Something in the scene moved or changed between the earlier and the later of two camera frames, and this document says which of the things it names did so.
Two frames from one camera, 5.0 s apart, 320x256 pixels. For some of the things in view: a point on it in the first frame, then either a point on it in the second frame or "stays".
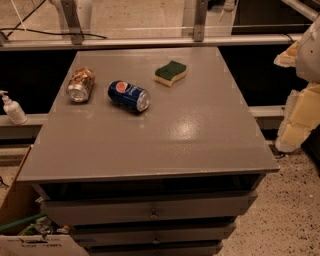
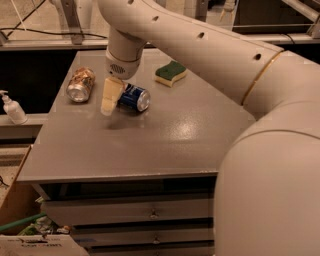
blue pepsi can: x=128 y=96 stays
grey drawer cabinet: x=148 y=151 stays
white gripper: x=310 y=58 to x=121 y=69
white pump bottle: x=13 y=109 stays
